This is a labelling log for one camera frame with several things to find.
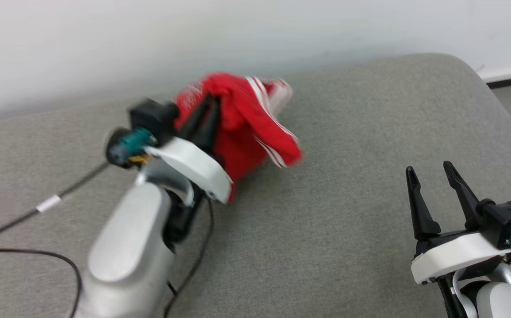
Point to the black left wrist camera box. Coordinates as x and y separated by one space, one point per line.
151 117

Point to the red garment with white stripes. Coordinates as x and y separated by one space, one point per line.
242 132

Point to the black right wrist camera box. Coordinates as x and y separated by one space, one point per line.
509 223

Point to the teal left camera connector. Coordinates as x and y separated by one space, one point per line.
134 139

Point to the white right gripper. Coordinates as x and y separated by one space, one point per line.
454 256

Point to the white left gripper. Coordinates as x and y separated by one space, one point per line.
193 168

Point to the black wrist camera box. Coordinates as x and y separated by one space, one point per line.
509 223
151 117

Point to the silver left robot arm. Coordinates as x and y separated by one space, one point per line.
127 247

